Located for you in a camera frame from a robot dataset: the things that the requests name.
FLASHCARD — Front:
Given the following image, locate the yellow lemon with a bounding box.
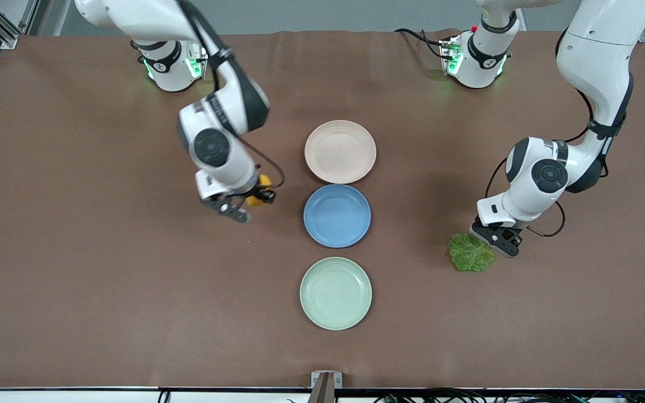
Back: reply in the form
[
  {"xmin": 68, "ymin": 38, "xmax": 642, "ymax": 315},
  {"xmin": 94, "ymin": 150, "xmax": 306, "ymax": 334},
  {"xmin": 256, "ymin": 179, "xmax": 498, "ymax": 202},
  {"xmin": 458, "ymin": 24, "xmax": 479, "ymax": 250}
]
[{"xmin": 246, "ymin": 174, "xmax": 274, "ymax": 207}]

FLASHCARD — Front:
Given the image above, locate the green lettuce leaf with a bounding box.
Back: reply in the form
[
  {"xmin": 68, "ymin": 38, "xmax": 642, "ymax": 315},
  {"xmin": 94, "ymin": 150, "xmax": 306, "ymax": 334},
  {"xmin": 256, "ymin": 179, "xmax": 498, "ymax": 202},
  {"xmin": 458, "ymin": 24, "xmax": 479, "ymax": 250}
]
[{"xmin": 448, "ymin": 232, "xmax": 497, "ymax": 273}]

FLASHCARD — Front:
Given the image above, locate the blue round plate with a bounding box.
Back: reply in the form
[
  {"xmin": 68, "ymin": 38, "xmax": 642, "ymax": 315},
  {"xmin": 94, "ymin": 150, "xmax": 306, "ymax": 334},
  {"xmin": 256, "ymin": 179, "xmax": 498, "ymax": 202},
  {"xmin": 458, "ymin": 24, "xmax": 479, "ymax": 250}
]
[{"xmin": 303, "ymin": 184, "xmax": 372, "ymax": 249}]

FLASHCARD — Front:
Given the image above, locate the beige round plate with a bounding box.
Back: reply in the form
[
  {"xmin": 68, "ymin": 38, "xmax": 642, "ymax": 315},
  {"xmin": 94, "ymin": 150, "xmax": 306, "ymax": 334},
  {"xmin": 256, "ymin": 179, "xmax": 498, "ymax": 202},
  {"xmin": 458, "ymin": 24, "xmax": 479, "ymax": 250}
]
[{"xmin": 305, "ymin": 120, "xmax": 377, "ymax": 185}]

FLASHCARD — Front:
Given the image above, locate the pale green round plate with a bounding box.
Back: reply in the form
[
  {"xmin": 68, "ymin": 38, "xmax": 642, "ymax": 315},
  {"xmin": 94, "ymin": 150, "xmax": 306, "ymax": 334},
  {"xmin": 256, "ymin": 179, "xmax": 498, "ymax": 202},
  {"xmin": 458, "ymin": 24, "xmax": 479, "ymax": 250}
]
[{"xmin": 300, "ymin": 257, "xmax": 373, "ymax": 331}]

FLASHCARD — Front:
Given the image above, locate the brown table cover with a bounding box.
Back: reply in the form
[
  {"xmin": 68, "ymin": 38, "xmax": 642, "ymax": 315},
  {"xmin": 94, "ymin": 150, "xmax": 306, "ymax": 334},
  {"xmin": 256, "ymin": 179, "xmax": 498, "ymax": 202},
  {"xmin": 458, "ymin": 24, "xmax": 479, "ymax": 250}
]
[{"xmin": 0, "ymin": 30, "xmax": 645, "ymax": 390}]

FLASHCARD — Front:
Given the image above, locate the metal bracket with green light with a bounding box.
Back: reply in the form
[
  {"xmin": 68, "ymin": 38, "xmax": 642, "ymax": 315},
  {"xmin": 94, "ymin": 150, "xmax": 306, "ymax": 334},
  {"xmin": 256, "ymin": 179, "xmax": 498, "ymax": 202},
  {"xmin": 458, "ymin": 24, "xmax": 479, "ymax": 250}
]
[
  {"xmin": 185, "ymin": 43, "xmax": 209, "ymax": 80},
  {"xmin": 439, "ymin": 35, "xmax": 464, "ymax": 77}
]

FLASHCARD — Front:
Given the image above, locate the grey metal camera mount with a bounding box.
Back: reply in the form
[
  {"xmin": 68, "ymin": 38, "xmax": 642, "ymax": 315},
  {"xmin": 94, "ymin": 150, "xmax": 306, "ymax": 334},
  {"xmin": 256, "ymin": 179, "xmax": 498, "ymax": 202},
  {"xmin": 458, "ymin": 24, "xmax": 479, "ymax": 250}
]
[{"xmin": 309, "ymin": 371, "xmax": 343, "ymax": 403}]

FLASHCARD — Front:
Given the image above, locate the black base cable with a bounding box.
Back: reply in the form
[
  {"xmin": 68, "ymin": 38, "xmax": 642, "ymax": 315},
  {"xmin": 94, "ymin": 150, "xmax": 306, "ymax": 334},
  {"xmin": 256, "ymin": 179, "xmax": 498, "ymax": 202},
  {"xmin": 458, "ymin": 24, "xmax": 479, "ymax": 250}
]
[{"xmin": 394, "ymin": 27, "xmax": 447, "ymax": 58}]

